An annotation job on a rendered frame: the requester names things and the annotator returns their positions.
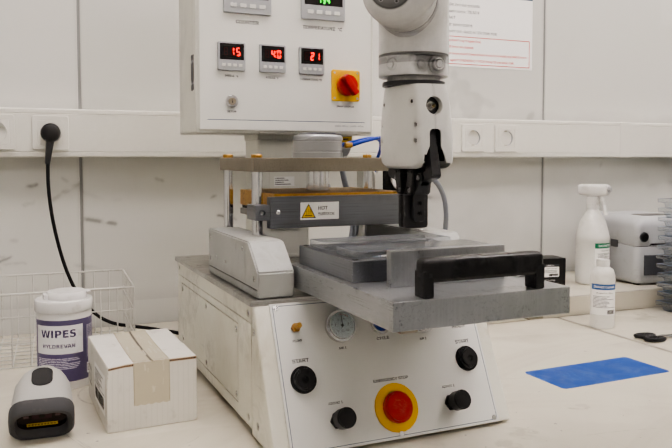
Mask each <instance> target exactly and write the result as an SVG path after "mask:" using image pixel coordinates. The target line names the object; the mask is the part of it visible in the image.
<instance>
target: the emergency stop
mask: <svg viewBox="0 0 672 448"><path fill-rule="evenodd" d="M383 411H384V414H385V416H386V417H387V419H388V420H390V421H391V422H393V423H397V424H400V423H404V422H406V421H408V420H409V419H410V417H411V415H412V412H413V404H412V401H411V399H410V398H409V396H408V395H407V394H406V393H404V392H402V391H393V392H391V393H389V394H388V395H387V396H386V397H385V399H384V401H383Z"/></svg>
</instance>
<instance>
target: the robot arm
mask: <svg viewBox="0 0 672 448"><path fill-rule="evenodd" d="M363 2H364V5H365V7H366V9H367V11H368V13H369V14H370V15H371V16H372V17H373V18H374V19H375V20H376V21H377V22H378V28H379V79H382V80H387V82H383V83H382V87H383V88H386V89H385V91H384V98H383V107H382V121H381V160H382V163H383V164H384V165H385V166H386V167H387V168H389V169H388V175H389V177H391V178H393V179H394V180H395V181H396V191H397V193H398V194H402V195H399V223H398V224H399V227H402V228H425V227H427V225H428V195H429V193H430V189H431V183H432V181H435V180H437V179H439V178H440V177H441V169H445V168H448V167H449V166H450V165H451V164H452V161H453V138H452V119H451V108H450V101H449V94H448V90H447V85H445V82H444V81H440V80H441V79H446V78H448V77H449V0H363Z"/></svg>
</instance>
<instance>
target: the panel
mask: <svg viewBox="0 0 672 448"><path fill-rule="evenodd" d="M337 310H343V309H340V308H338V307H336V306H334V305H332V304H329V303H327V302H325V301H323V300H314V301H302V302H290V303H279V304H269V311H270V318H271V325H272V332H273V339H274V346H275V353H276V360H277V366H278V373H279V380H280V387H281V394H282V401H283V408H284V415H285V422H286V429H287V436H288V443H289V448H351V447H357V446H363V445H368V444H374V443H379V442H385V441H391V440H396V439H402V438H408V437H413V436H419V435H424V434H430V433H436V432H441V431H447V430H453V429H458V428H464V427H469V426H475V425H481V424H486V423H492V422H498V421H500V420H499V416H498V412H497V408H496V404H495V399H494V395H493V391H492V387H491V383H490V379H489V375H488V370H487V366H486V362H485V358H484V354H483V350H482V345H481V341H480V337H479V333H478V329H477V325H476V324H467V325H458V326H449V327H440V328H432V329H431V330H430V331H428V332H426V333H409V334H399V333H397V332H395V333H393V332H391V331H389V330H385V331H379V330H377V329H376V328H375V326H374V324H373V323H371V322H369V321H367V320H364V319H362V318H360V317H358V316H356V315H353V314H351V313H349V312H348V313H349V314H350V315H351V316H352V317H353V318H354V320H355V323H356V331H355V334H354V336H353V337H352V338H351V339H350V340H348V341H346V342H342V343H339V342H335V341H333V340H332V339H330V338H329V336H328V335H327V333H326V331H325V320H326V318H327V317H328V315H329V314H331V313H332V312H334V311H337ZM343 311H345V310H343ZM465 347H470V348H472V349H473V350H474V351H475V352H476V354H477V356H478V362H477V364H476V365H475V366H474V367H472V368H465V367H464V366H462V365H461V363H460V361H459V357H458V355H459V352H460V350H461V349H463V348H465ZM300 368H309V369H311V370H312V371H313V372H314V374H315V377H316V382H315V385H314V387H313V388H312V389H310V390H308V391H301V390H299V389H298V388H297V387H296V386H295V384H294V381H293V377H294V374H295V372H296V371H297V370H298V369H300ZM460 389H463V390H466V391H467V392H468V393H469V395H470V397H471V405H470V406H469V407H468V408H467V409H464V410H460V411H456V410H449V408H448V407H447V406H446V404H445V400H446V396H447V395H450V394H451V393H452V392H454V391H457V390H460ZM393 391H402V392H404V393H406V394H407V395H408V396H409V398H410V399H411V401H412V404H413V412H412V415H411V417H410V419H409V420H408V421H406V422H404V423H400V424H397V423H393V422H391V421H390V420H388V419H387V417H386V416H385V414H384V411H383V401H384V399H385V397H386V396H387V395H388V394H389V393H391V392H393ZM344 407H350V408H352V409H353V410H354V411H355V413H356V417H357V420H356V423H355V425H354V426H353V427H351V428H349V429H345V430H340V429H335V428H334V426H333V425H332V424H331V422H330V421H331V418H332V415H333V413H335V412H336V411H337V410H338V409H341V408H344Z"/></svg>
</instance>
